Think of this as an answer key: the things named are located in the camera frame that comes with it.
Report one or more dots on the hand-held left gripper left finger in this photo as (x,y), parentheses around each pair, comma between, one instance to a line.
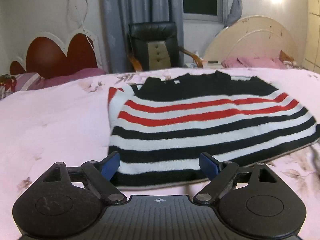
(111,166)

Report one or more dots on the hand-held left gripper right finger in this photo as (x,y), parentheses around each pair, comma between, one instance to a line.
(208,167)

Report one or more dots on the striped knit sweater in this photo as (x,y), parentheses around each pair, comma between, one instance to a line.
(200,120)

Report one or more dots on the pink floral bed sheet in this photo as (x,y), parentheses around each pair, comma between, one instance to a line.
(57,120)

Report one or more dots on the pink blanket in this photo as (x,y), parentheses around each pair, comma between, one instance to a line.
(252,62)

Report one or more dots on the pink striped pillow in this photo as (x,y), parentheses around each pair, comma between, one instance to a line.
(30,81)

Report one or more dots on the red heart-shaped headboard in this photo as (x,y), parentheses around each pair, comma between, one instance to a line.
(47,57)

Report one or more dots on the cream round headboard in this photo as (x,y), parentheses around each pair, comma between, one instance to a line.
(252,40)

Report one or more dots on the black leather office chair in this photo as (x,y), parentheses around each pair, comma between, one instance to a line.
(152,37)

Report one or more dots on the tied blue-grey curtain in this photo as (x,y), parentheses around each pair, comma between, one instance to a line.
(235,2)

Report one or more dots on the cream wardrobe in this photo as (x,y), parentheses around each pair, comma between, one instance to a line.
(312,30)

